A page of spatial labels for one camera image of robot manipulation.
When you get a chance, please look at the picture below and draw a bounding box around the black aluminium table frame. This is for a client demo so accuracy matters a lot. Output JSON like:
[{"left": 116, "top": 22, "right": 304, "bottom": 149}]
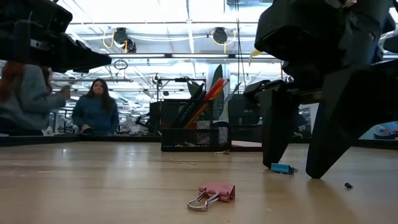
[{"left": 0, "top": 134, "right": 398, "bottom": 151}]

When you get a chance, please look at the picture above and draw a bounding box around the black mesh desk organizer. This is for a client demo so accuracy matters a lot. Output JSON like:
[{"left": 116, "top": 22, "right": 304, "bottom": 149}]
[{"left": 160, "top": 98, "right": 264, "bottom": 153}]

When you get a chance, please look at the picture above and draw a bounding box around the pink binder clip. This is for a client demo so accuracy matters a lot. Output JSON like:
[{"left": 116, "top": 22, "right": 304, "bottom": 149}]
[{"left": 187, "top": 181, "right": 236, "bottom": 212}]

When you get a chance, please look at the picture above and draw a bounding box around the orange pencil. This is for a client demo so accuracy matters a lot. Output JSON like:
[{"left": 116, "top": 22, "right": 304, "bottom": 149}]
[
  {"left": 185, "top": 77, "right": 226, "bottom": 130},
  {"left": 189, "top": 78, "right": 230, "bottom": 130}
]

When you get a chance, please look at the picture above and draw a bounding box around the black perforated computer case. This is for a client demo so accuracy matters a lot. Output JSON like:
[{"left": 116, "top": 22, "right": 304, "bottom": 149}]
[{"left": 228, "top": 93, "right": 264, "bottom": 126}]

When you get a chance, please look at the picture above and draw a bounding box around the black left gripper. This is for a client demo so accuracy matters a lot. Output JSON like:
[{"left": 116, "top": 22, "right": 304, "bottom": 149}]
[{"left": 0, "top": 19, "right": 112, "bottom": 74}]

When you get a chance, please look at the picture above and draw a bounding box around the yellow cable tag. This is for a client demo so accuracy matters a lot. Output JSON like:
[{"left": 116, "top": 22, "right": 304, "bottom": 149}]
[{"left": 248, "top": 49, "right": 265, "bottom": 67}]

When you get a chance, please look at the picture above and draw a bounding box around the black hanging cable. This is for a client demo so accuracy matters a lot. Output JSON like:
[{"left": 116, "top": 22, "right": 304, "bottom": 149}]
[{"left": 234, "top": 0, "right": 249, "bottom": 94}]

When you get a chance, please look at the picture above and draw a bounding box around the blue binder clip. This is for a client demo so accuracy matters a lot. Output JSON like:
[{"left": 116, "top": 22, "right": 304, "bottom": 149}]
[{"left": 270, "top": 162, "right": 299, "bottom": 175}]

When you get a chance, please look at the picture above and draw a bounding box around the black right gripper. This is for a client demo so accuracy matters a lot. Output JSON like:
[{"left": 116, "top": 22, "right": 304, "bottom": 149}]
[{"left": 244, "top": 0, "right": 392, "bottom": 105}]

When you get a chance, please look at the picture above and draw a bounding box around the black background cabinet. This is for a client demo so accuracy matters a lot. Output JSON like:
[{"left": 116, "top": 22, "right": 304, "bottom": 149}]
[{"left": 148, "top": 101, "right": 162, "bottom": 137}]

